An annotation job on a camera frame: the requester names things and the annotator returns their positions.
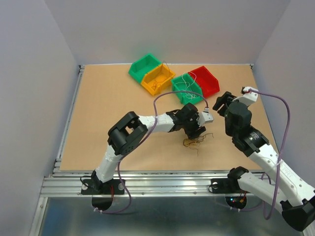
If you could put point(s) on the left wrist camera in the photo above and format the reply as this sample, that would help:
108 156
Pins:
204 118

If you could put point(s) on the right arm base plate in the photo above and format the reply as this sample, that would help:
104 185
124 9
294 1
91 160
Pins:
224 186

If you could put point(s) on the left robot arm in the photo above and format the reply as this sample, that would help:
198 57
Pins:
128 132

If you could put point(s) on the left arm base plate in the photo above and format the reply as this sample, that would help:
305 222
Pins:
112 187

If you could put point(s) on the far green bin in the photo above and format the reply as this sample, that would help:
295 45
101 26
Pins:
142 66

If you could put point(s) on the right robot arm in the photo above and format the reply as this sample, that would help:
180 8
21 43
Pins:
290 195

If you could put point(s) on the near green bin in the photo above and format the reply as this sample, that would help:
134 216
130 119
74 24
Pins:
188 90

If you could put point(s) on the red bin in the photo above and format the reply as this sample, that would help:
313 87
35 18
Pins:
206 80

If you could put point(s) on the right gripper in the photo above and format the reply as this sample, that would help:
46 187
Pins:
227 98

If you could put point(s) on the yellow bin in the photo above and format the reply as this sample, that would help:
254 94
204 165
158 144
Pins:
158 79

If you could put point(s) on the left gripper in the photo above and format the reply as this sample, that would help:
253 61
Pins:
197 130

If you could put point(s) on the green bin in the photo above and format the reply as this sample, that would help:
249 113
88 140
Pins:
142 66
188 90

